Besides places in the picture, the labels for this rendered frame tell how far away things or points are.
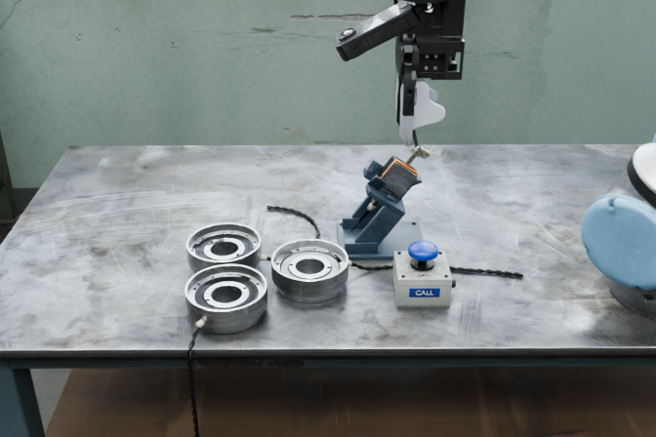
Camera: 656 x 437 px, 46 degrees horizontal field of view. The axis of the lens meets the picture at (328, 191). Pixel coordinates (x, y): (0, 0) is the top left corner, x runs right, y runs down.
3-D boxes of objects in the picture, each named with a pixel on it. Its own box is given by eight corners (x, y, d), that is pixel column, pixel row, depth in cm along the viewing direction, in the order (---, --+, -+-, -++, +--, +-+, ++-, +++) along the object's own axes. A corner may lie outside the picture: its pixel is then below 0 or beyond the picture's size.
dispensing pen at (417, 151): (339, 218, 116) (408, 135, 110) (362, 232, 117) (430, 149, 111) (340, 226, 114) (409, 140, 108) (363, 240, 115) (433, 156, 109)
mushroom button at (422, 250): (407, 286, 102) (409, 254, 99) (405, 268, 105) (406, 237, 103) (438, 285, 102) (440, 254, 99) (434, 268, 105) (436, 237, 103)
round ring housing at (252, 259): (179, 283, 107) (176, 258, 105) (200, 244, 116) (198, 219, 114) (253, 290, 105) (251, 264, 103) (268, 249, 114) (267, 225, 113)
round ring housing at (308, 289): (287, 314, 100) (287, 288, 99) (262, 272, 109) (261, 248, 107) (360, 296, 104) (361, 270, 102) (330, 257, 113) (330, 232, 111)
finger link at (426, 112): (445, 150, 104) (448, 82, 101) (401, 151, 104) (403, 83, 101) (441, 144, 107) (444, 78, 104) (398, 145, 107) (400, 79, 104)
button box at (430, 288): (396, 308, 102) (398, 277, 99) (392, 278, 108) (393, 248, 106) (458, 308, 102) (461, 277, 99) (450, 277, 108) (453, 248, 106)
